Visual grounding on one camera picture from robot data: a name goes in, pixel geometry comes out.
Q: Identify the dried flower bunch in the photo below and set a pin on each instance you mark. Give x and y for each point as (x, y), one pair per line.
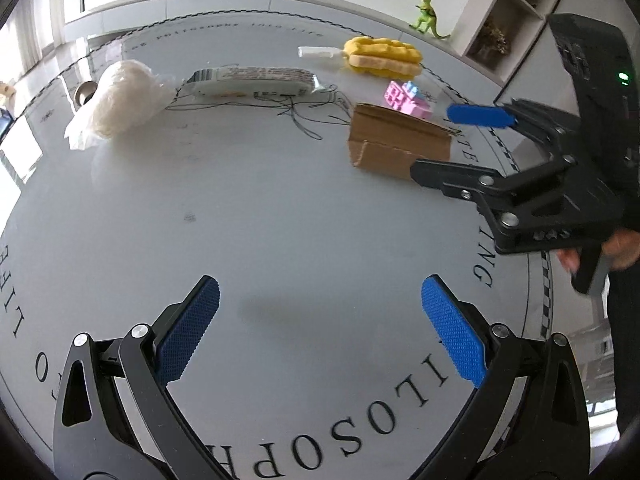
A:
(492, 40)

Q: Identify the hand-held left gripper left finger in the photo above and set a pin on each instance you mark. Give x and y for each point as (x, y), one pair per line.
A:
(187, 332)

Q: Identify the person's right forearm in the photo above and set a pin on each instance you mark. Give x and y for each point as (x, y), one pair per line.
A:
(627, 350)

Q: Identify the small white stuffed plastic bag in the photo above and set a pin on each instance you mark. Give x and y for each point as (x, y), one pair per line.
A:
(120, 95)

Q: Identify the white printed snack wrapper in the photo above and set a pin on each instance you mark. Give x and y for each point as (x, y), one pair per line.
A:
(250, 77)

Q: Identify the person's right hand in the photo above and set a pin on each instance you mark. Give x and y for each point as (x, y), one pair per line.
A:
(625, 250)

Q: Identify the green dinosaur toy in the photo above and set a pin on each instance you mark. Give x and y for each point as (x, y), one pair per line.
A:
(427, 17)

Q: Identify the white shelf unit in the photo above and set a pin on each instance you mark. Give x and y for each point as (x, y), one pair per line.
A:
(535, 10)

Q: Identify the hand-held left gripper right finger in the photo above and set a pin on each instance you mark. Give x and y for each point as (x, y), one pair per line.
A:
(452, 330)

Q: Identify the yellow sponge popsicle toy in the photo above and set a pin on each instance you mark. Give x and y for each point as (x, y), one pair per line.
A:
(380, 52)

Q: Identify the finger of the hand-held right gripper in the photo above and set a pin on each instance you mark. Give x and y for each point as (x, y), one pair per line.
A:
(450, 175)
(480, 115)

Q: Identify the pink building block toy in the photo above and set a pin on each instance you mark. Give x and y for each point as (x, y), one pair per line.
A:
(400, 100)

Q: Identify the brown cardboard piece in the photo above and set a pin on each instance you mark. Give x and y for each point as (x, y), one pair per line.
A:
(395, 135)

